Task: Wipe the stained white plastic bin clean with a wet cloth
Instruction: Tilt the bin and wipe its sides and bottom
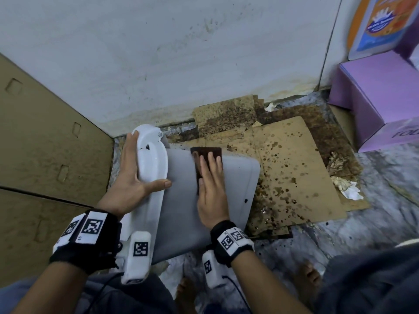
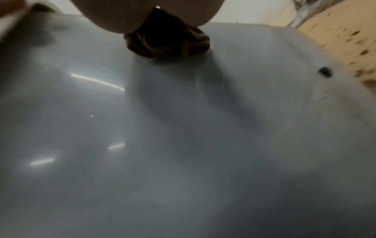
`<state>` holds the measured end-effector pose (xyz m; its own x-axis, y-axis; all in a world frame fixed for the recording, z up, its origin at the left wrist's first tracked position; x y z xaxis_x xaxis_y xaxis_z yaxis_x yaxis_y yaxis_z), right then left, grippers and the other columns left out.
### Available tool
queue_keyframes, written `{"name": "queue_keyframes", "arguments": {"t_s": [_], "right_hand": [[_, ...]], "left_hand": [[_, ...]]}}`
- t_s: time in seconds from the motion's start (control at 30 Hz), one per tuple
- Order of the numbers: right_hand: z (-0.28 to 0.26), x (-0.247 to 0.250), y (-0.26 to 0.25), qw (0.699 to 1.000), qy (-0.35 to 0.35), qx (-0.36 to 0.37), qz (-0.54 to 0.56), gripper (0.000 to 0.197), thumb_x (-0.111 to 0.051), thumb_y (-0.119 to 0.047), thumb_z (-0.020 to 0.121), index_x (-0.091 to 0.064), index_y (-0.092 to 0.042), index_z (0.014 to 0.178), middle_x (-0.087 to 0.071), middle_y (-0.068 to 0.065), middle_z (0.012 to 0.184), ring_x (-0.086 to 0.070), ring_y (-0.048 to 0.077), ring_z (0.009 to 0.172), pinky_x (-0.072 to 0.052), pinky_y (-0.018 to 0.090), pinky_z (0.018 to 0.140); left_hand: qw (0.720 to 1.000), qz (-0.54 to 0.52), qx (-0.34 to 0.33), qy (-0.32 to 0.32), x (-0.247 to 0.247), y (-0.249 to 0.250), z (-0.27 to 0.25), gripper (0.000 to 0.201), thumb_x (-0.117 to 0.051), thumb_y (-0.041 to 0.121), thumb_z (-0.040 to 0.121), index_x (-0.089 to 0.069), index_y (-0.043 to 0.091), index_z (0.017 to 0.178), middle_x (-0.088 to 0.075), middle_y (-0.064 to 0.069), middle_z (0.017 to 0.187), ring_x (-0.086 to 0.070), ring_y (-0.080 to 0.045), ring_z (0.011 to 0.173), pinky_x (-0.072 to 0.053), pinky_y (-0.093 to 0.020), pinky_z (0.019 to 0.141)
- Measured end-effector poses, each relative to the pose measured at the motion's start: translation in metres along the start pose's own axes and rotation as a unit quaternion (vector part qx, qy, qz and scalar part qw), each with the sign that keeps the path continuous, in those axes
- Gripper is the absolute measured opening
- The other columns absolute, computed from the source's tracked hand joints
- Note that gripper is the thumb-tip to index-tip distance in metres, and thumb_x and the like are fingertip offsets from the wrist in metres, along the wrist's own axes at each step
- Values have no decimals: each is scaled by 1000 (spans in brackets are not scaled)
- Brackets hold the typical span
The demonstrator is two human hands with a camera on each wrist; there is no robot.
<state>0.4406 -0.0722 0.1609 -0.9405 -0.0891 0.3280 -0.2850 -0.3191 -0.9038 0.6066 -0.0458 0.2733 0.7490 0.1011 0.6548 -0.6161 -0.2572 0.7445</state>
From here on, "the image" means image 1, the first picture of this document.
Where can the person's left hand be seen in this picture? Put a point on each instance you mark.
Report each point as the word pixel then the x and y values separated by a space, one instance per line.
pixel 126 189

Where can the person's right hand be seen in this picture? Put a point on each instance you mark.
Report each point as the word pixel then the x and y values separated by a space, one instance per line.
pixel 212 202

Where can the person's right thumb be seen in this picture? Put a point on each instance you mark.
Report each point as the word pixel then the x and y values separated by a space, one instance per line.
pixel 200 189

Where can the person's left thumb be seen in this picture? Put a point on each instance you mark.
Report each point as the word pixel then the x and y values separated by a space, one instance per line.
pixel 158 185

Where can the person's right middle finger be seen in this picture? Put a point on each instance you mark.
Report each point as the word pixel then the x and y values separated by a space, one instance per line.
pixel 212 170

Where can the dark brown scrub pad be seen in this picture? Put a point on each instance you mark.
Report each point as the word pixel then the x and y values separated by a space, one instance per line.
pixel 206 152

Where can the white plastic appliance panel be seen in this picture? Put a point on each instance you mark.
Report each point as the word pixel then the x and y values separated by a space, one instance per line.
pixel 183 205

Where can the person's right forearm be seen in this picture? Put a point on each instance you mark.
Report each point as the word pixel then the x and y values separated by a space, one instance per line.
pixel 265 287

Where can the person's left forearm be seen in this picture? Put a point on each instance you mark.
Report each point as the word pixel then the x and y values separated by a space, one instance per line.
pixel 49 291

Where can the dark stained cardboard sheet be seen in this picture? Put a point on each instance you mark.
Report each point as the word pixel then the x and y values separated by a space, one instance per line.
pixel 226 114

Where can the light spotted cardboard sheet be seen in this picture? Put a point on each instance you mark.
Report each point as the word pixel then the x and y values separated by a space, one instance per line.
pixel 294 173

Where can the small white paper scrap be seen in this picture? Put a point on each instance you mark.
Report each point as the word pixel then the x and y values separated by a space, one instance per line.
pixel 271 107

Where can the person's left foot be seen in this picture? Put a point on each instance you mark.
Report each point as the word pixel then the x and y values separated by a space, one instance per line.
pixel 186 295

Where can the person's foot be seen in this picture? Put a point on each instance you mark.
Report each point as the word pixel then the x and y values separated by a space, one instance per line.
pixel 186 295
pixel 309 279

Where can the soaked brown cardboard sheet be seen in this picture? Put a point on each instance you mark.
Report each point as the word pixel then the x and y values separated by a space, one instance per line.
pixel 327 140

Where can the large brown cardboard box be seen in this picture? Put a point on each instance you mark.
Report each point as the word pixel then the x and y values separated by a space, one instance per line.
pixel 42 160

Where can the crumpled stained paper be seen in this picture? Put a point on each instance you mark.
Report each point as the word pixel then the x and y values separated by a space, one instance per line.
pixel 336 163

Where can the crumpled white paper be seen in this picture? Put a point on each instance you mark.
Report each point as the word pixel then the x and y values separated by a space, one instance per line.
pixel 348 188

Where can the plain brown cardboard strip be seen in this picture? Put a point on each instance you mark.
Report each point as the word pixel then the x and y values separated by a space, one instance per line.
pixel 343 122

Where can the person's right foot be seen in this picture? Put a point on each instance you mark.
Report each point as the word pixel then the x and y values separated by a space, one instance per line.
pixel 309 279

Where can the purple cardboard box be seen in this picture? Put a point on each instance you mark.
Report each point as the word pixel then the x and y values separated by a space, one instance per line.
pixel 376 94

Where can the person's dark grey shorts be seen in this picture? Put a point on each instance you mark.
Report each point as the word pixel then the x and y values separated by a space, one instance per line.
pixel 370 281

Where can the colourful printed board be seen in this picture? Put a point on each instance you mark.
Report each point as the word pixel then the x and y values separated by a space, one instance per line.
pixel 379 26

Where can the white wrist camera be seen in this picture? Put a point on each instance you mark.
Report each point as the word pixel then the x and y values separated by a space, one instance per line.
pixel 139 255
pixel 211 268

